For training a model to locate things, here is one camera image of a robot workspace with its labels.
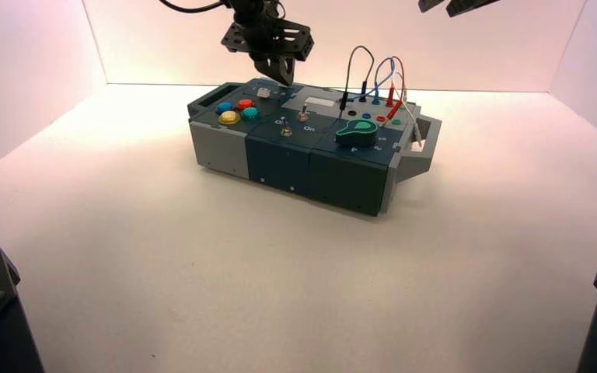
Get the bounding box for blue jumper cable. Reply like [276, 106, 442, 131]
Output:
[350, 56, 397, 106]

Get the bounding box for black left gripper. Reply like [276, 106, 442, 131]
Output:
[220, 19, 314, 87]

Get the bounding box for black jumper cable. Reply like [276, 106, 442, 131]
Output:
[338, 45, 375, 113]

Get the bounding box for green rotary knob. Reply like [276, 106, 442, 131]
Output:
[334, 119, 379, 148]

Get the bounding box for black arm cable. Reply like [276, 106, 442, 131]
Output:
[158, 0, 229, 15]

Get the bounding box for dark green grey control box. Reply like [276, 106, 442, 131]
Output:
[187, 77, 442, 218]

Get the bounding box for red jumper cable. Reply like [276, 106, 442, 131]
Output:
[385, 56, 406, 121]

